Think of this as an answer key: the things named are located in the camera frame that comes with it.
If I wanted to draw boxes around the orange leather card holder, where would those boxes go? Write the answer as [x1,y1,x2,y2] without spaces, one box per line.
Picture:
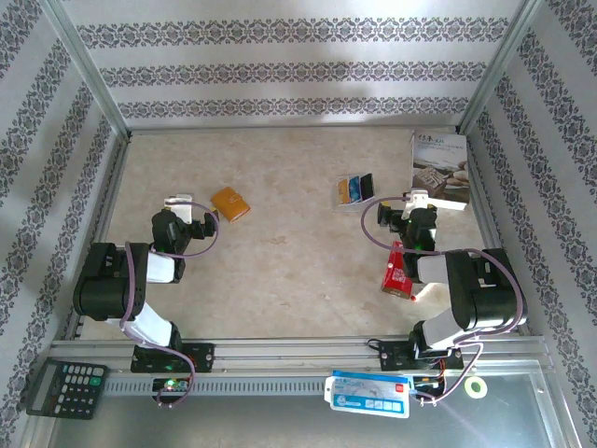
[209,186,252,223]

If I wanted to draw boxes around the colour swatch cards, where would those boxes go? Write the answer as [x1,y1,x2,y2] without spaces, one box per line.
[331,172,377,214]

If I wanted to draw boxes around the red paper packet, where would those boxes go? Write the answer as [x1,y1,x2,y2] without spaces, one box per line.
[380,240,416,300]

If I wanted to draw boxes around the red white marker pen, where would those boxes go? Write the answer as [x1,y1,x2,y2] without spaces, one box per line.
[410,282,437,302]

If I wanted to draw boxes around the white printed book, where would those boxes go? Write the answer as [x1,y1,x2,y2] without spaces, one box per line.
[407,129,471,214]

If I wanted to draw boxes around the green tape roll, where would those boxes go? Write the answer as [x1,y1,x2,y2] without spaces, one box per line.
[463,376,489,399]

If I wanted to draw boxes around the blue white tissue pack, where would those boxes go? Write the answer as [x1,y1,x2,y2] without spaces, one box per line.
[324,369,412,419]

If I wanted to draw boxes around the black calculator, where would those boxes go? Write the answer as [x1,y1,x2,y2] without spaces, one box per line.
[25,357,109,420]

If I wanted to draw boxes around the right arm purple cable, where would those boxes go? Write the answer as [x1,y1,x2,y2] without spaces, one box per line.
[361,195,524,407]

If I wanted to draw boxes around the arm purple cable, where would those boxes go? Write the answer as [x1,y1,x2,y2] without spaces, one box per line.
[361,195,524,407]
[118,201,221,410]

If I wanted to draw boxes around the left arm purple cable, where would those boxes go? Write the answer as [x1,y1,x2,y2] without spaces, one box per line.
[118,201,221,410]

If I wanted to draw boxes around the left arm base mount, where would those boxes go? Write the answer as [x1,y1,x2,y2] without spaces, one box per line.
[130,342,216,374]

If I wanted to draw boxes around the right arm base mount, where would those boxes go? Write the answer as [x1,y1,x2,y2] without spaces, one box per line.
[377,338,464,373]

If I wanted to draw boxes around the grey slotted cable duct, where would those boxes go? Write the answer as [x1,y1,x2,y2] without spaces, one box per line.
[103,375,337,398]

